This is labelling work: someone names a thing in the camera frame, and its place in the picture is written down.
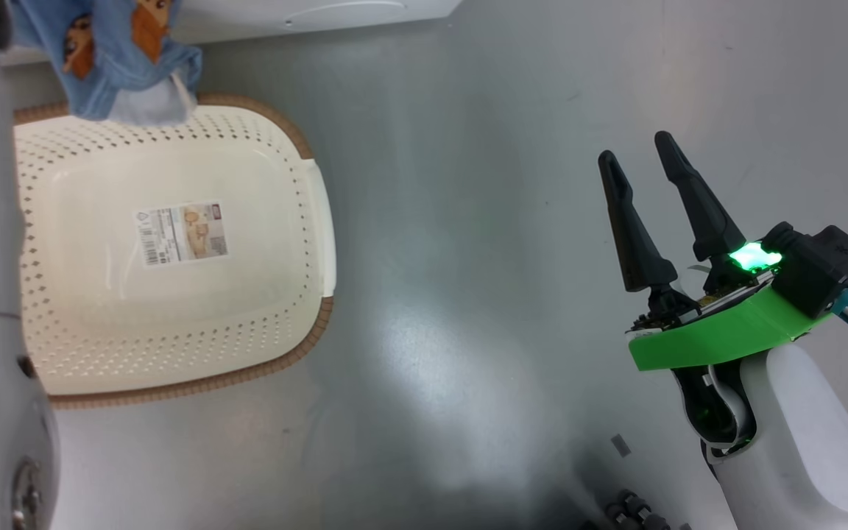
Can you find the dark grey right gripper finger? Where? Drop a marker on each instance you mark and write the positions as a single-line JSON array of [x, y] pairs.
[[637, 250], [704, 221]]

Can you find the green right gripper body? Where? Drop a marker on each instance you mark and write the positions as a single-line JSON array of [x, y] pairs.
[[726, 331]]

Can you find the blue cartoon print garment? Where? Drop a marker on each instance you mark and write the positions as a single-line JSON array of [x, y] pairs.
[[107, 66]]

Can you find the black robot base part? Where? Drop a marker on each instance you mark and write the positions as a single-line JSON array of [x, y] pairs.
[[634, 511]]

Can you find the white front-load washing machine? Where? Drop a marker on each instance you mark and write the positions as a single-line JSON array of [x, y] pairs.
[[247, 22]]

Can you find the round drain filter cover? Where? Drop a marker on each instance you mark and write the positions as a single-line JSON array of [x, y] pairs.
[[343, 11]]

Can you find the basket product label sticker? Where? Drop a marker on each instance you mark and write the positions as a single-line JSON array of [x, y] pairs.
[[181, 234]]

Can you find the cream perforated basket brown rim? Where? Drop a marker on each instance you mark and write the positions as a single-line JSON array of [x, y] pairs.
[[174, 324]]

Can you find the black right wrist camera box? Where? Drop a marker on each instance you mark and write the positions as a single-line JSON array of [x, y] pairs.
[[821, 269]]

